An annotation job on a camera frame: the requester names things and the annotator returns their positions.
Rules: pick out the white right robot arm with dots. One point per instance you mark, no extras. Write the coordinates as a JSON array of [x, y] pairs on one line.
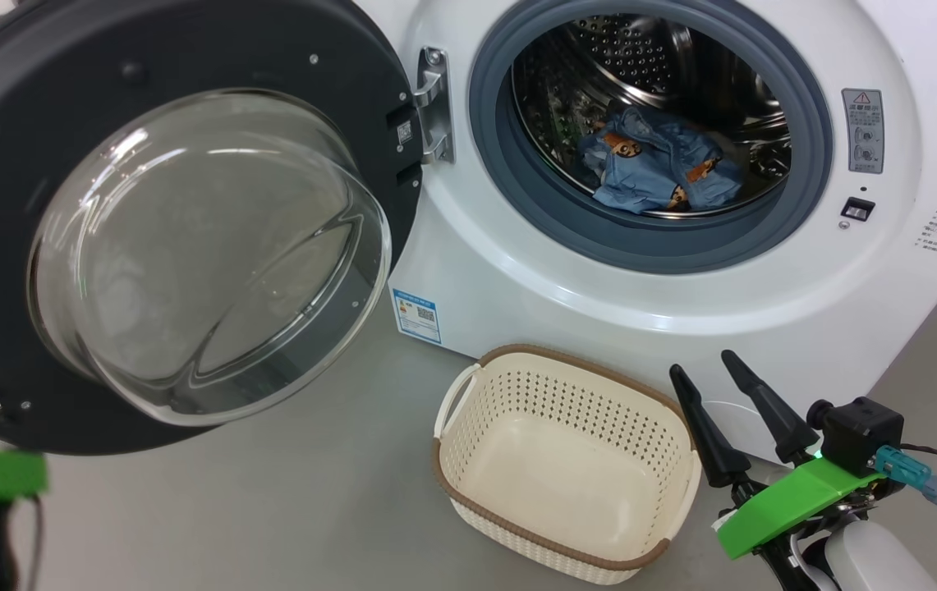
[[870, 562]]

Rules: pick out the cream perforated laundry basket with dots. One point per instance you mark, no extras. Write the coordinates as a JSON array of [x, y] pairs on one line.
[[567, 484]]

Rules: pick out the metal door hinge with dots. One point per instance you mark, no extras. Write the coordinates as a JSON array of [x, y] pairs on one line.
[[434, 107]]

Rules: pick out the black door lock slot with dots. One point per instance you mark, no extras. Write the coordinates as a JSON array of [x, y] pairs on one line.
[[858, 209]]

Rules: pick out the grey rubber door gasket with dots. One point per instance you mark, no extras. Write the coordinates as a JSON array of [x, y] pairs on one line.
[[489, 148]]

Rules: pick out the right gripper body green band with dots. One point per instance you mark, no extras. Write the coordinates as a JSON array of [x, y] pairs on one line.
[[772, 509]]

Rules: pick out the steel washing drum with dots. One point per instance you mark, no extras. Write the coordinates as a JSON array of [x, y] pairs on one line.
[[649, 66]]

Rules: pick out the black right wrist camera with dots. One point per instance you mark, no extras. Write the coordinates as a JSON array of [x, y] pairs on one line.
[[862, 431]]

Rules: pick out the black glass washing machine door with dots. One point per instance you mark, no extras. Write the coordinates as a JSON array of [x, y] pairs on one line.
[[189, 66]]

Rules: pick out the white front-load washing machine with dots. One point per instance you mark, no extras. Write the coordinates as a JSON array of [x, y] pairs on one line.
[[517, 287]]

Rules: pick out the blue energy label sticker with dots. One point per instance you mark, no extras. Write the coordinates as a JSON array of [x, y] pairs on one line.
[[416, 316]]

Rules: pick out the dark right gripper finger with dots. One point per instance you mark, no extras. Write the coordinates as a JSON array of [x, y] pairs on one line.
[[710, 443], [772, 414]]

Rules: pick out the grey warning sticker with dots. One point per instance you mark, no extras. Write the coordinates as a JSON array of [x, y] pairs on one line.
[[863, 131]]

